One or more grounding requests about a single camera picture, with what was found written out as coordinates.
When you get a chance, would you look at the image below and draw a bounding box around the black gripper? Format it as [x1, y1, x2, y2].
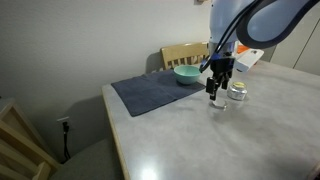
[206, 57, 235, 101]

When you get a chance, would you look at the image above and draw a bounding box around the silver tin lid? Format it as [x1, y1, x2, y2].
[210, 101, 228, 111]

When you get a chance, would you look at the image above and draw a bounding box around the green bowl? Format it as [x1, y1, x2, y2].
[173, 65, 201, 85]

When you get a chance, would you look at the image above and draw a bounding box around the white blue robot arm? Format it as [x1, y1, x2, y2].
[201, 0, 319, 101]

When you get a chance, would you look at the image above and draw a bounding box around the silver candle tin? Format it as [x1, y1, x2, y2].
[227, 82, 248, 101]

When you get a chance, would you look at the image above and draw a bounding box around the orange box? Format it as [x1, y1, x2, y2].
[237, 45, 250, 54]

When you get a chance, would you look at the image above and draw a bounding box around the dark blue cloth mat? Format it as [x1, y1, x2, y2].
[111, 70, 205, 117]

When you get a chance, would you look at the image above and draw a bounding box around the wooden chair front left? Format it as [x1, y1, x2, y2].
[0, 99, 61, 180]

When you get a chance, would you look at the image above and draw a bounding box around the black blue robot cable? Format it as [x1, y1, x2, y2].
[198, 0, 268, 74]

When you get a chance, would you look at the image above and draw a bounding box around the white wall outlet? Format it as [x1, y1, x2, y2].
[56, 116, 72, 129]

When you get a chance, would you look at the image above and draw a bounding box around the black power cable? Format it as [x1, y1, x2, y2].
[61, 121, 72, 162]

